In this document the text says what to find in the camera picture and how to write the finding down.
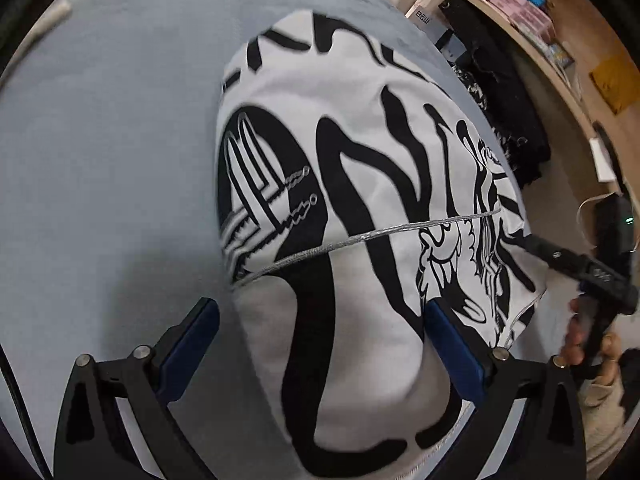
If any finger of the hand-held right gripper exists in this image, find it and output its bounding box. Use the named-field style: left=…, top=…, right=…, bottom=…
left=520, top=234, right=588, bottom=281

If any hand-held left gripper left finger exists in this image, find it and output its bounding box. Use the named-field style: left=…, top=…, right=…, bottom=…
left=52, top=297, right=221, bottom=480

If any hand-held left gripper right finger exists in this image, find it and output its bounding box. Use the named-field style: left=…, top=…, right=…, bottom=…
left=427, top=297, right=588, bottom=480

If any black white printed jacket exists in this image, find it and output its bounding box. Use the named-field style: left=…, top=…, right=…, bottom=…
left=215, top=10, right=548, bottom=480

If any person's right forearm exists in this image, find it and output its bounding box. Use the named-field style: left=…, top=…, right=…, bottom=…
left=580, top=375, right=640, bottom=476

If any person's right hand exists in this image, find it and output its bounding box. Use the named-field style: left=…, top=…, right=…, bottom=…
left=560, top=300, right=623, bottom=386

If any white paper note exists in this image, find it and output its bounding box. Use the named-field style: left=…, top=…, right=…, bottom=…
left=589, top=137, right=617, bottom=181

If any yellow paper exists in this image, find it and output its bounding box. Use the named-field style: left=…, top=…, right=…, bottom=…
left=590, top=55, right=640, bottom=113

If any black printed hanging garment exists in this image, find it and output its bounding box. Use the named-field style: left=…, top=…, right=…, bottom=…
left=439, top=0, right=551, bottom=188

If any colourful small box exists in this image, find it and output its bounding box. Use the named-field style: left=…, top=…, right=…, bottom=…
left=547, top=42, right=574, bottom=69

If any blue bed blanket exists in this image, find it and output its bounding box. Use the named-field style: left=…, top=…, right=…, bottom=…
left=0, top=0, right=526, bottom=480

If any wooden shelf unit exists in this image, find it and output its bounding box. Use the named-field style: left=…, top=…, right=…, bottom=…
left=400, top=0, right=640, bottom=201

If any white cardboard box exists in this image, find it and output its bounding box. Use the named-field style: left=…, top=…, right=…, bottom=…
left=412, top=2, right=453, bottom=43

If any white cable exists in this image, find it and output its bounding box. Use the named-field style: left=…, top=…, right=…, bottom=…
left=576, top=195, right=608, bottom=227

